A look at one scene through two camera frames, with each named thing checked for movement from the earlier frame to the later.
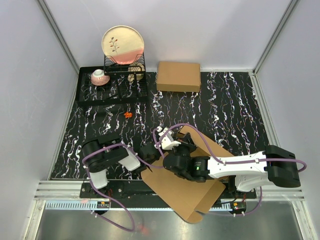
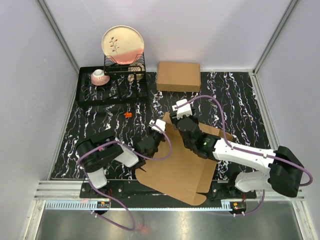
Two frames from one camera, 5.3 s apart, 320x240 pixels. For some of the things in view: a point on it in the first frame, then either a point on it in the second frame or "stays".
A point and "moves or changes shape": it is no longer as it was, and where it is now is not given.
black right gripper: (186, 142) -> (194, 119)
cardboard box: (189, 197) moves or changes shape
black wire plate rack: (113, 67) stays
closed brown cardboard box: (178, 76) stays
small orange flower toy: (128, 115) stays
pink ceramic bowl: (98, 78) stays
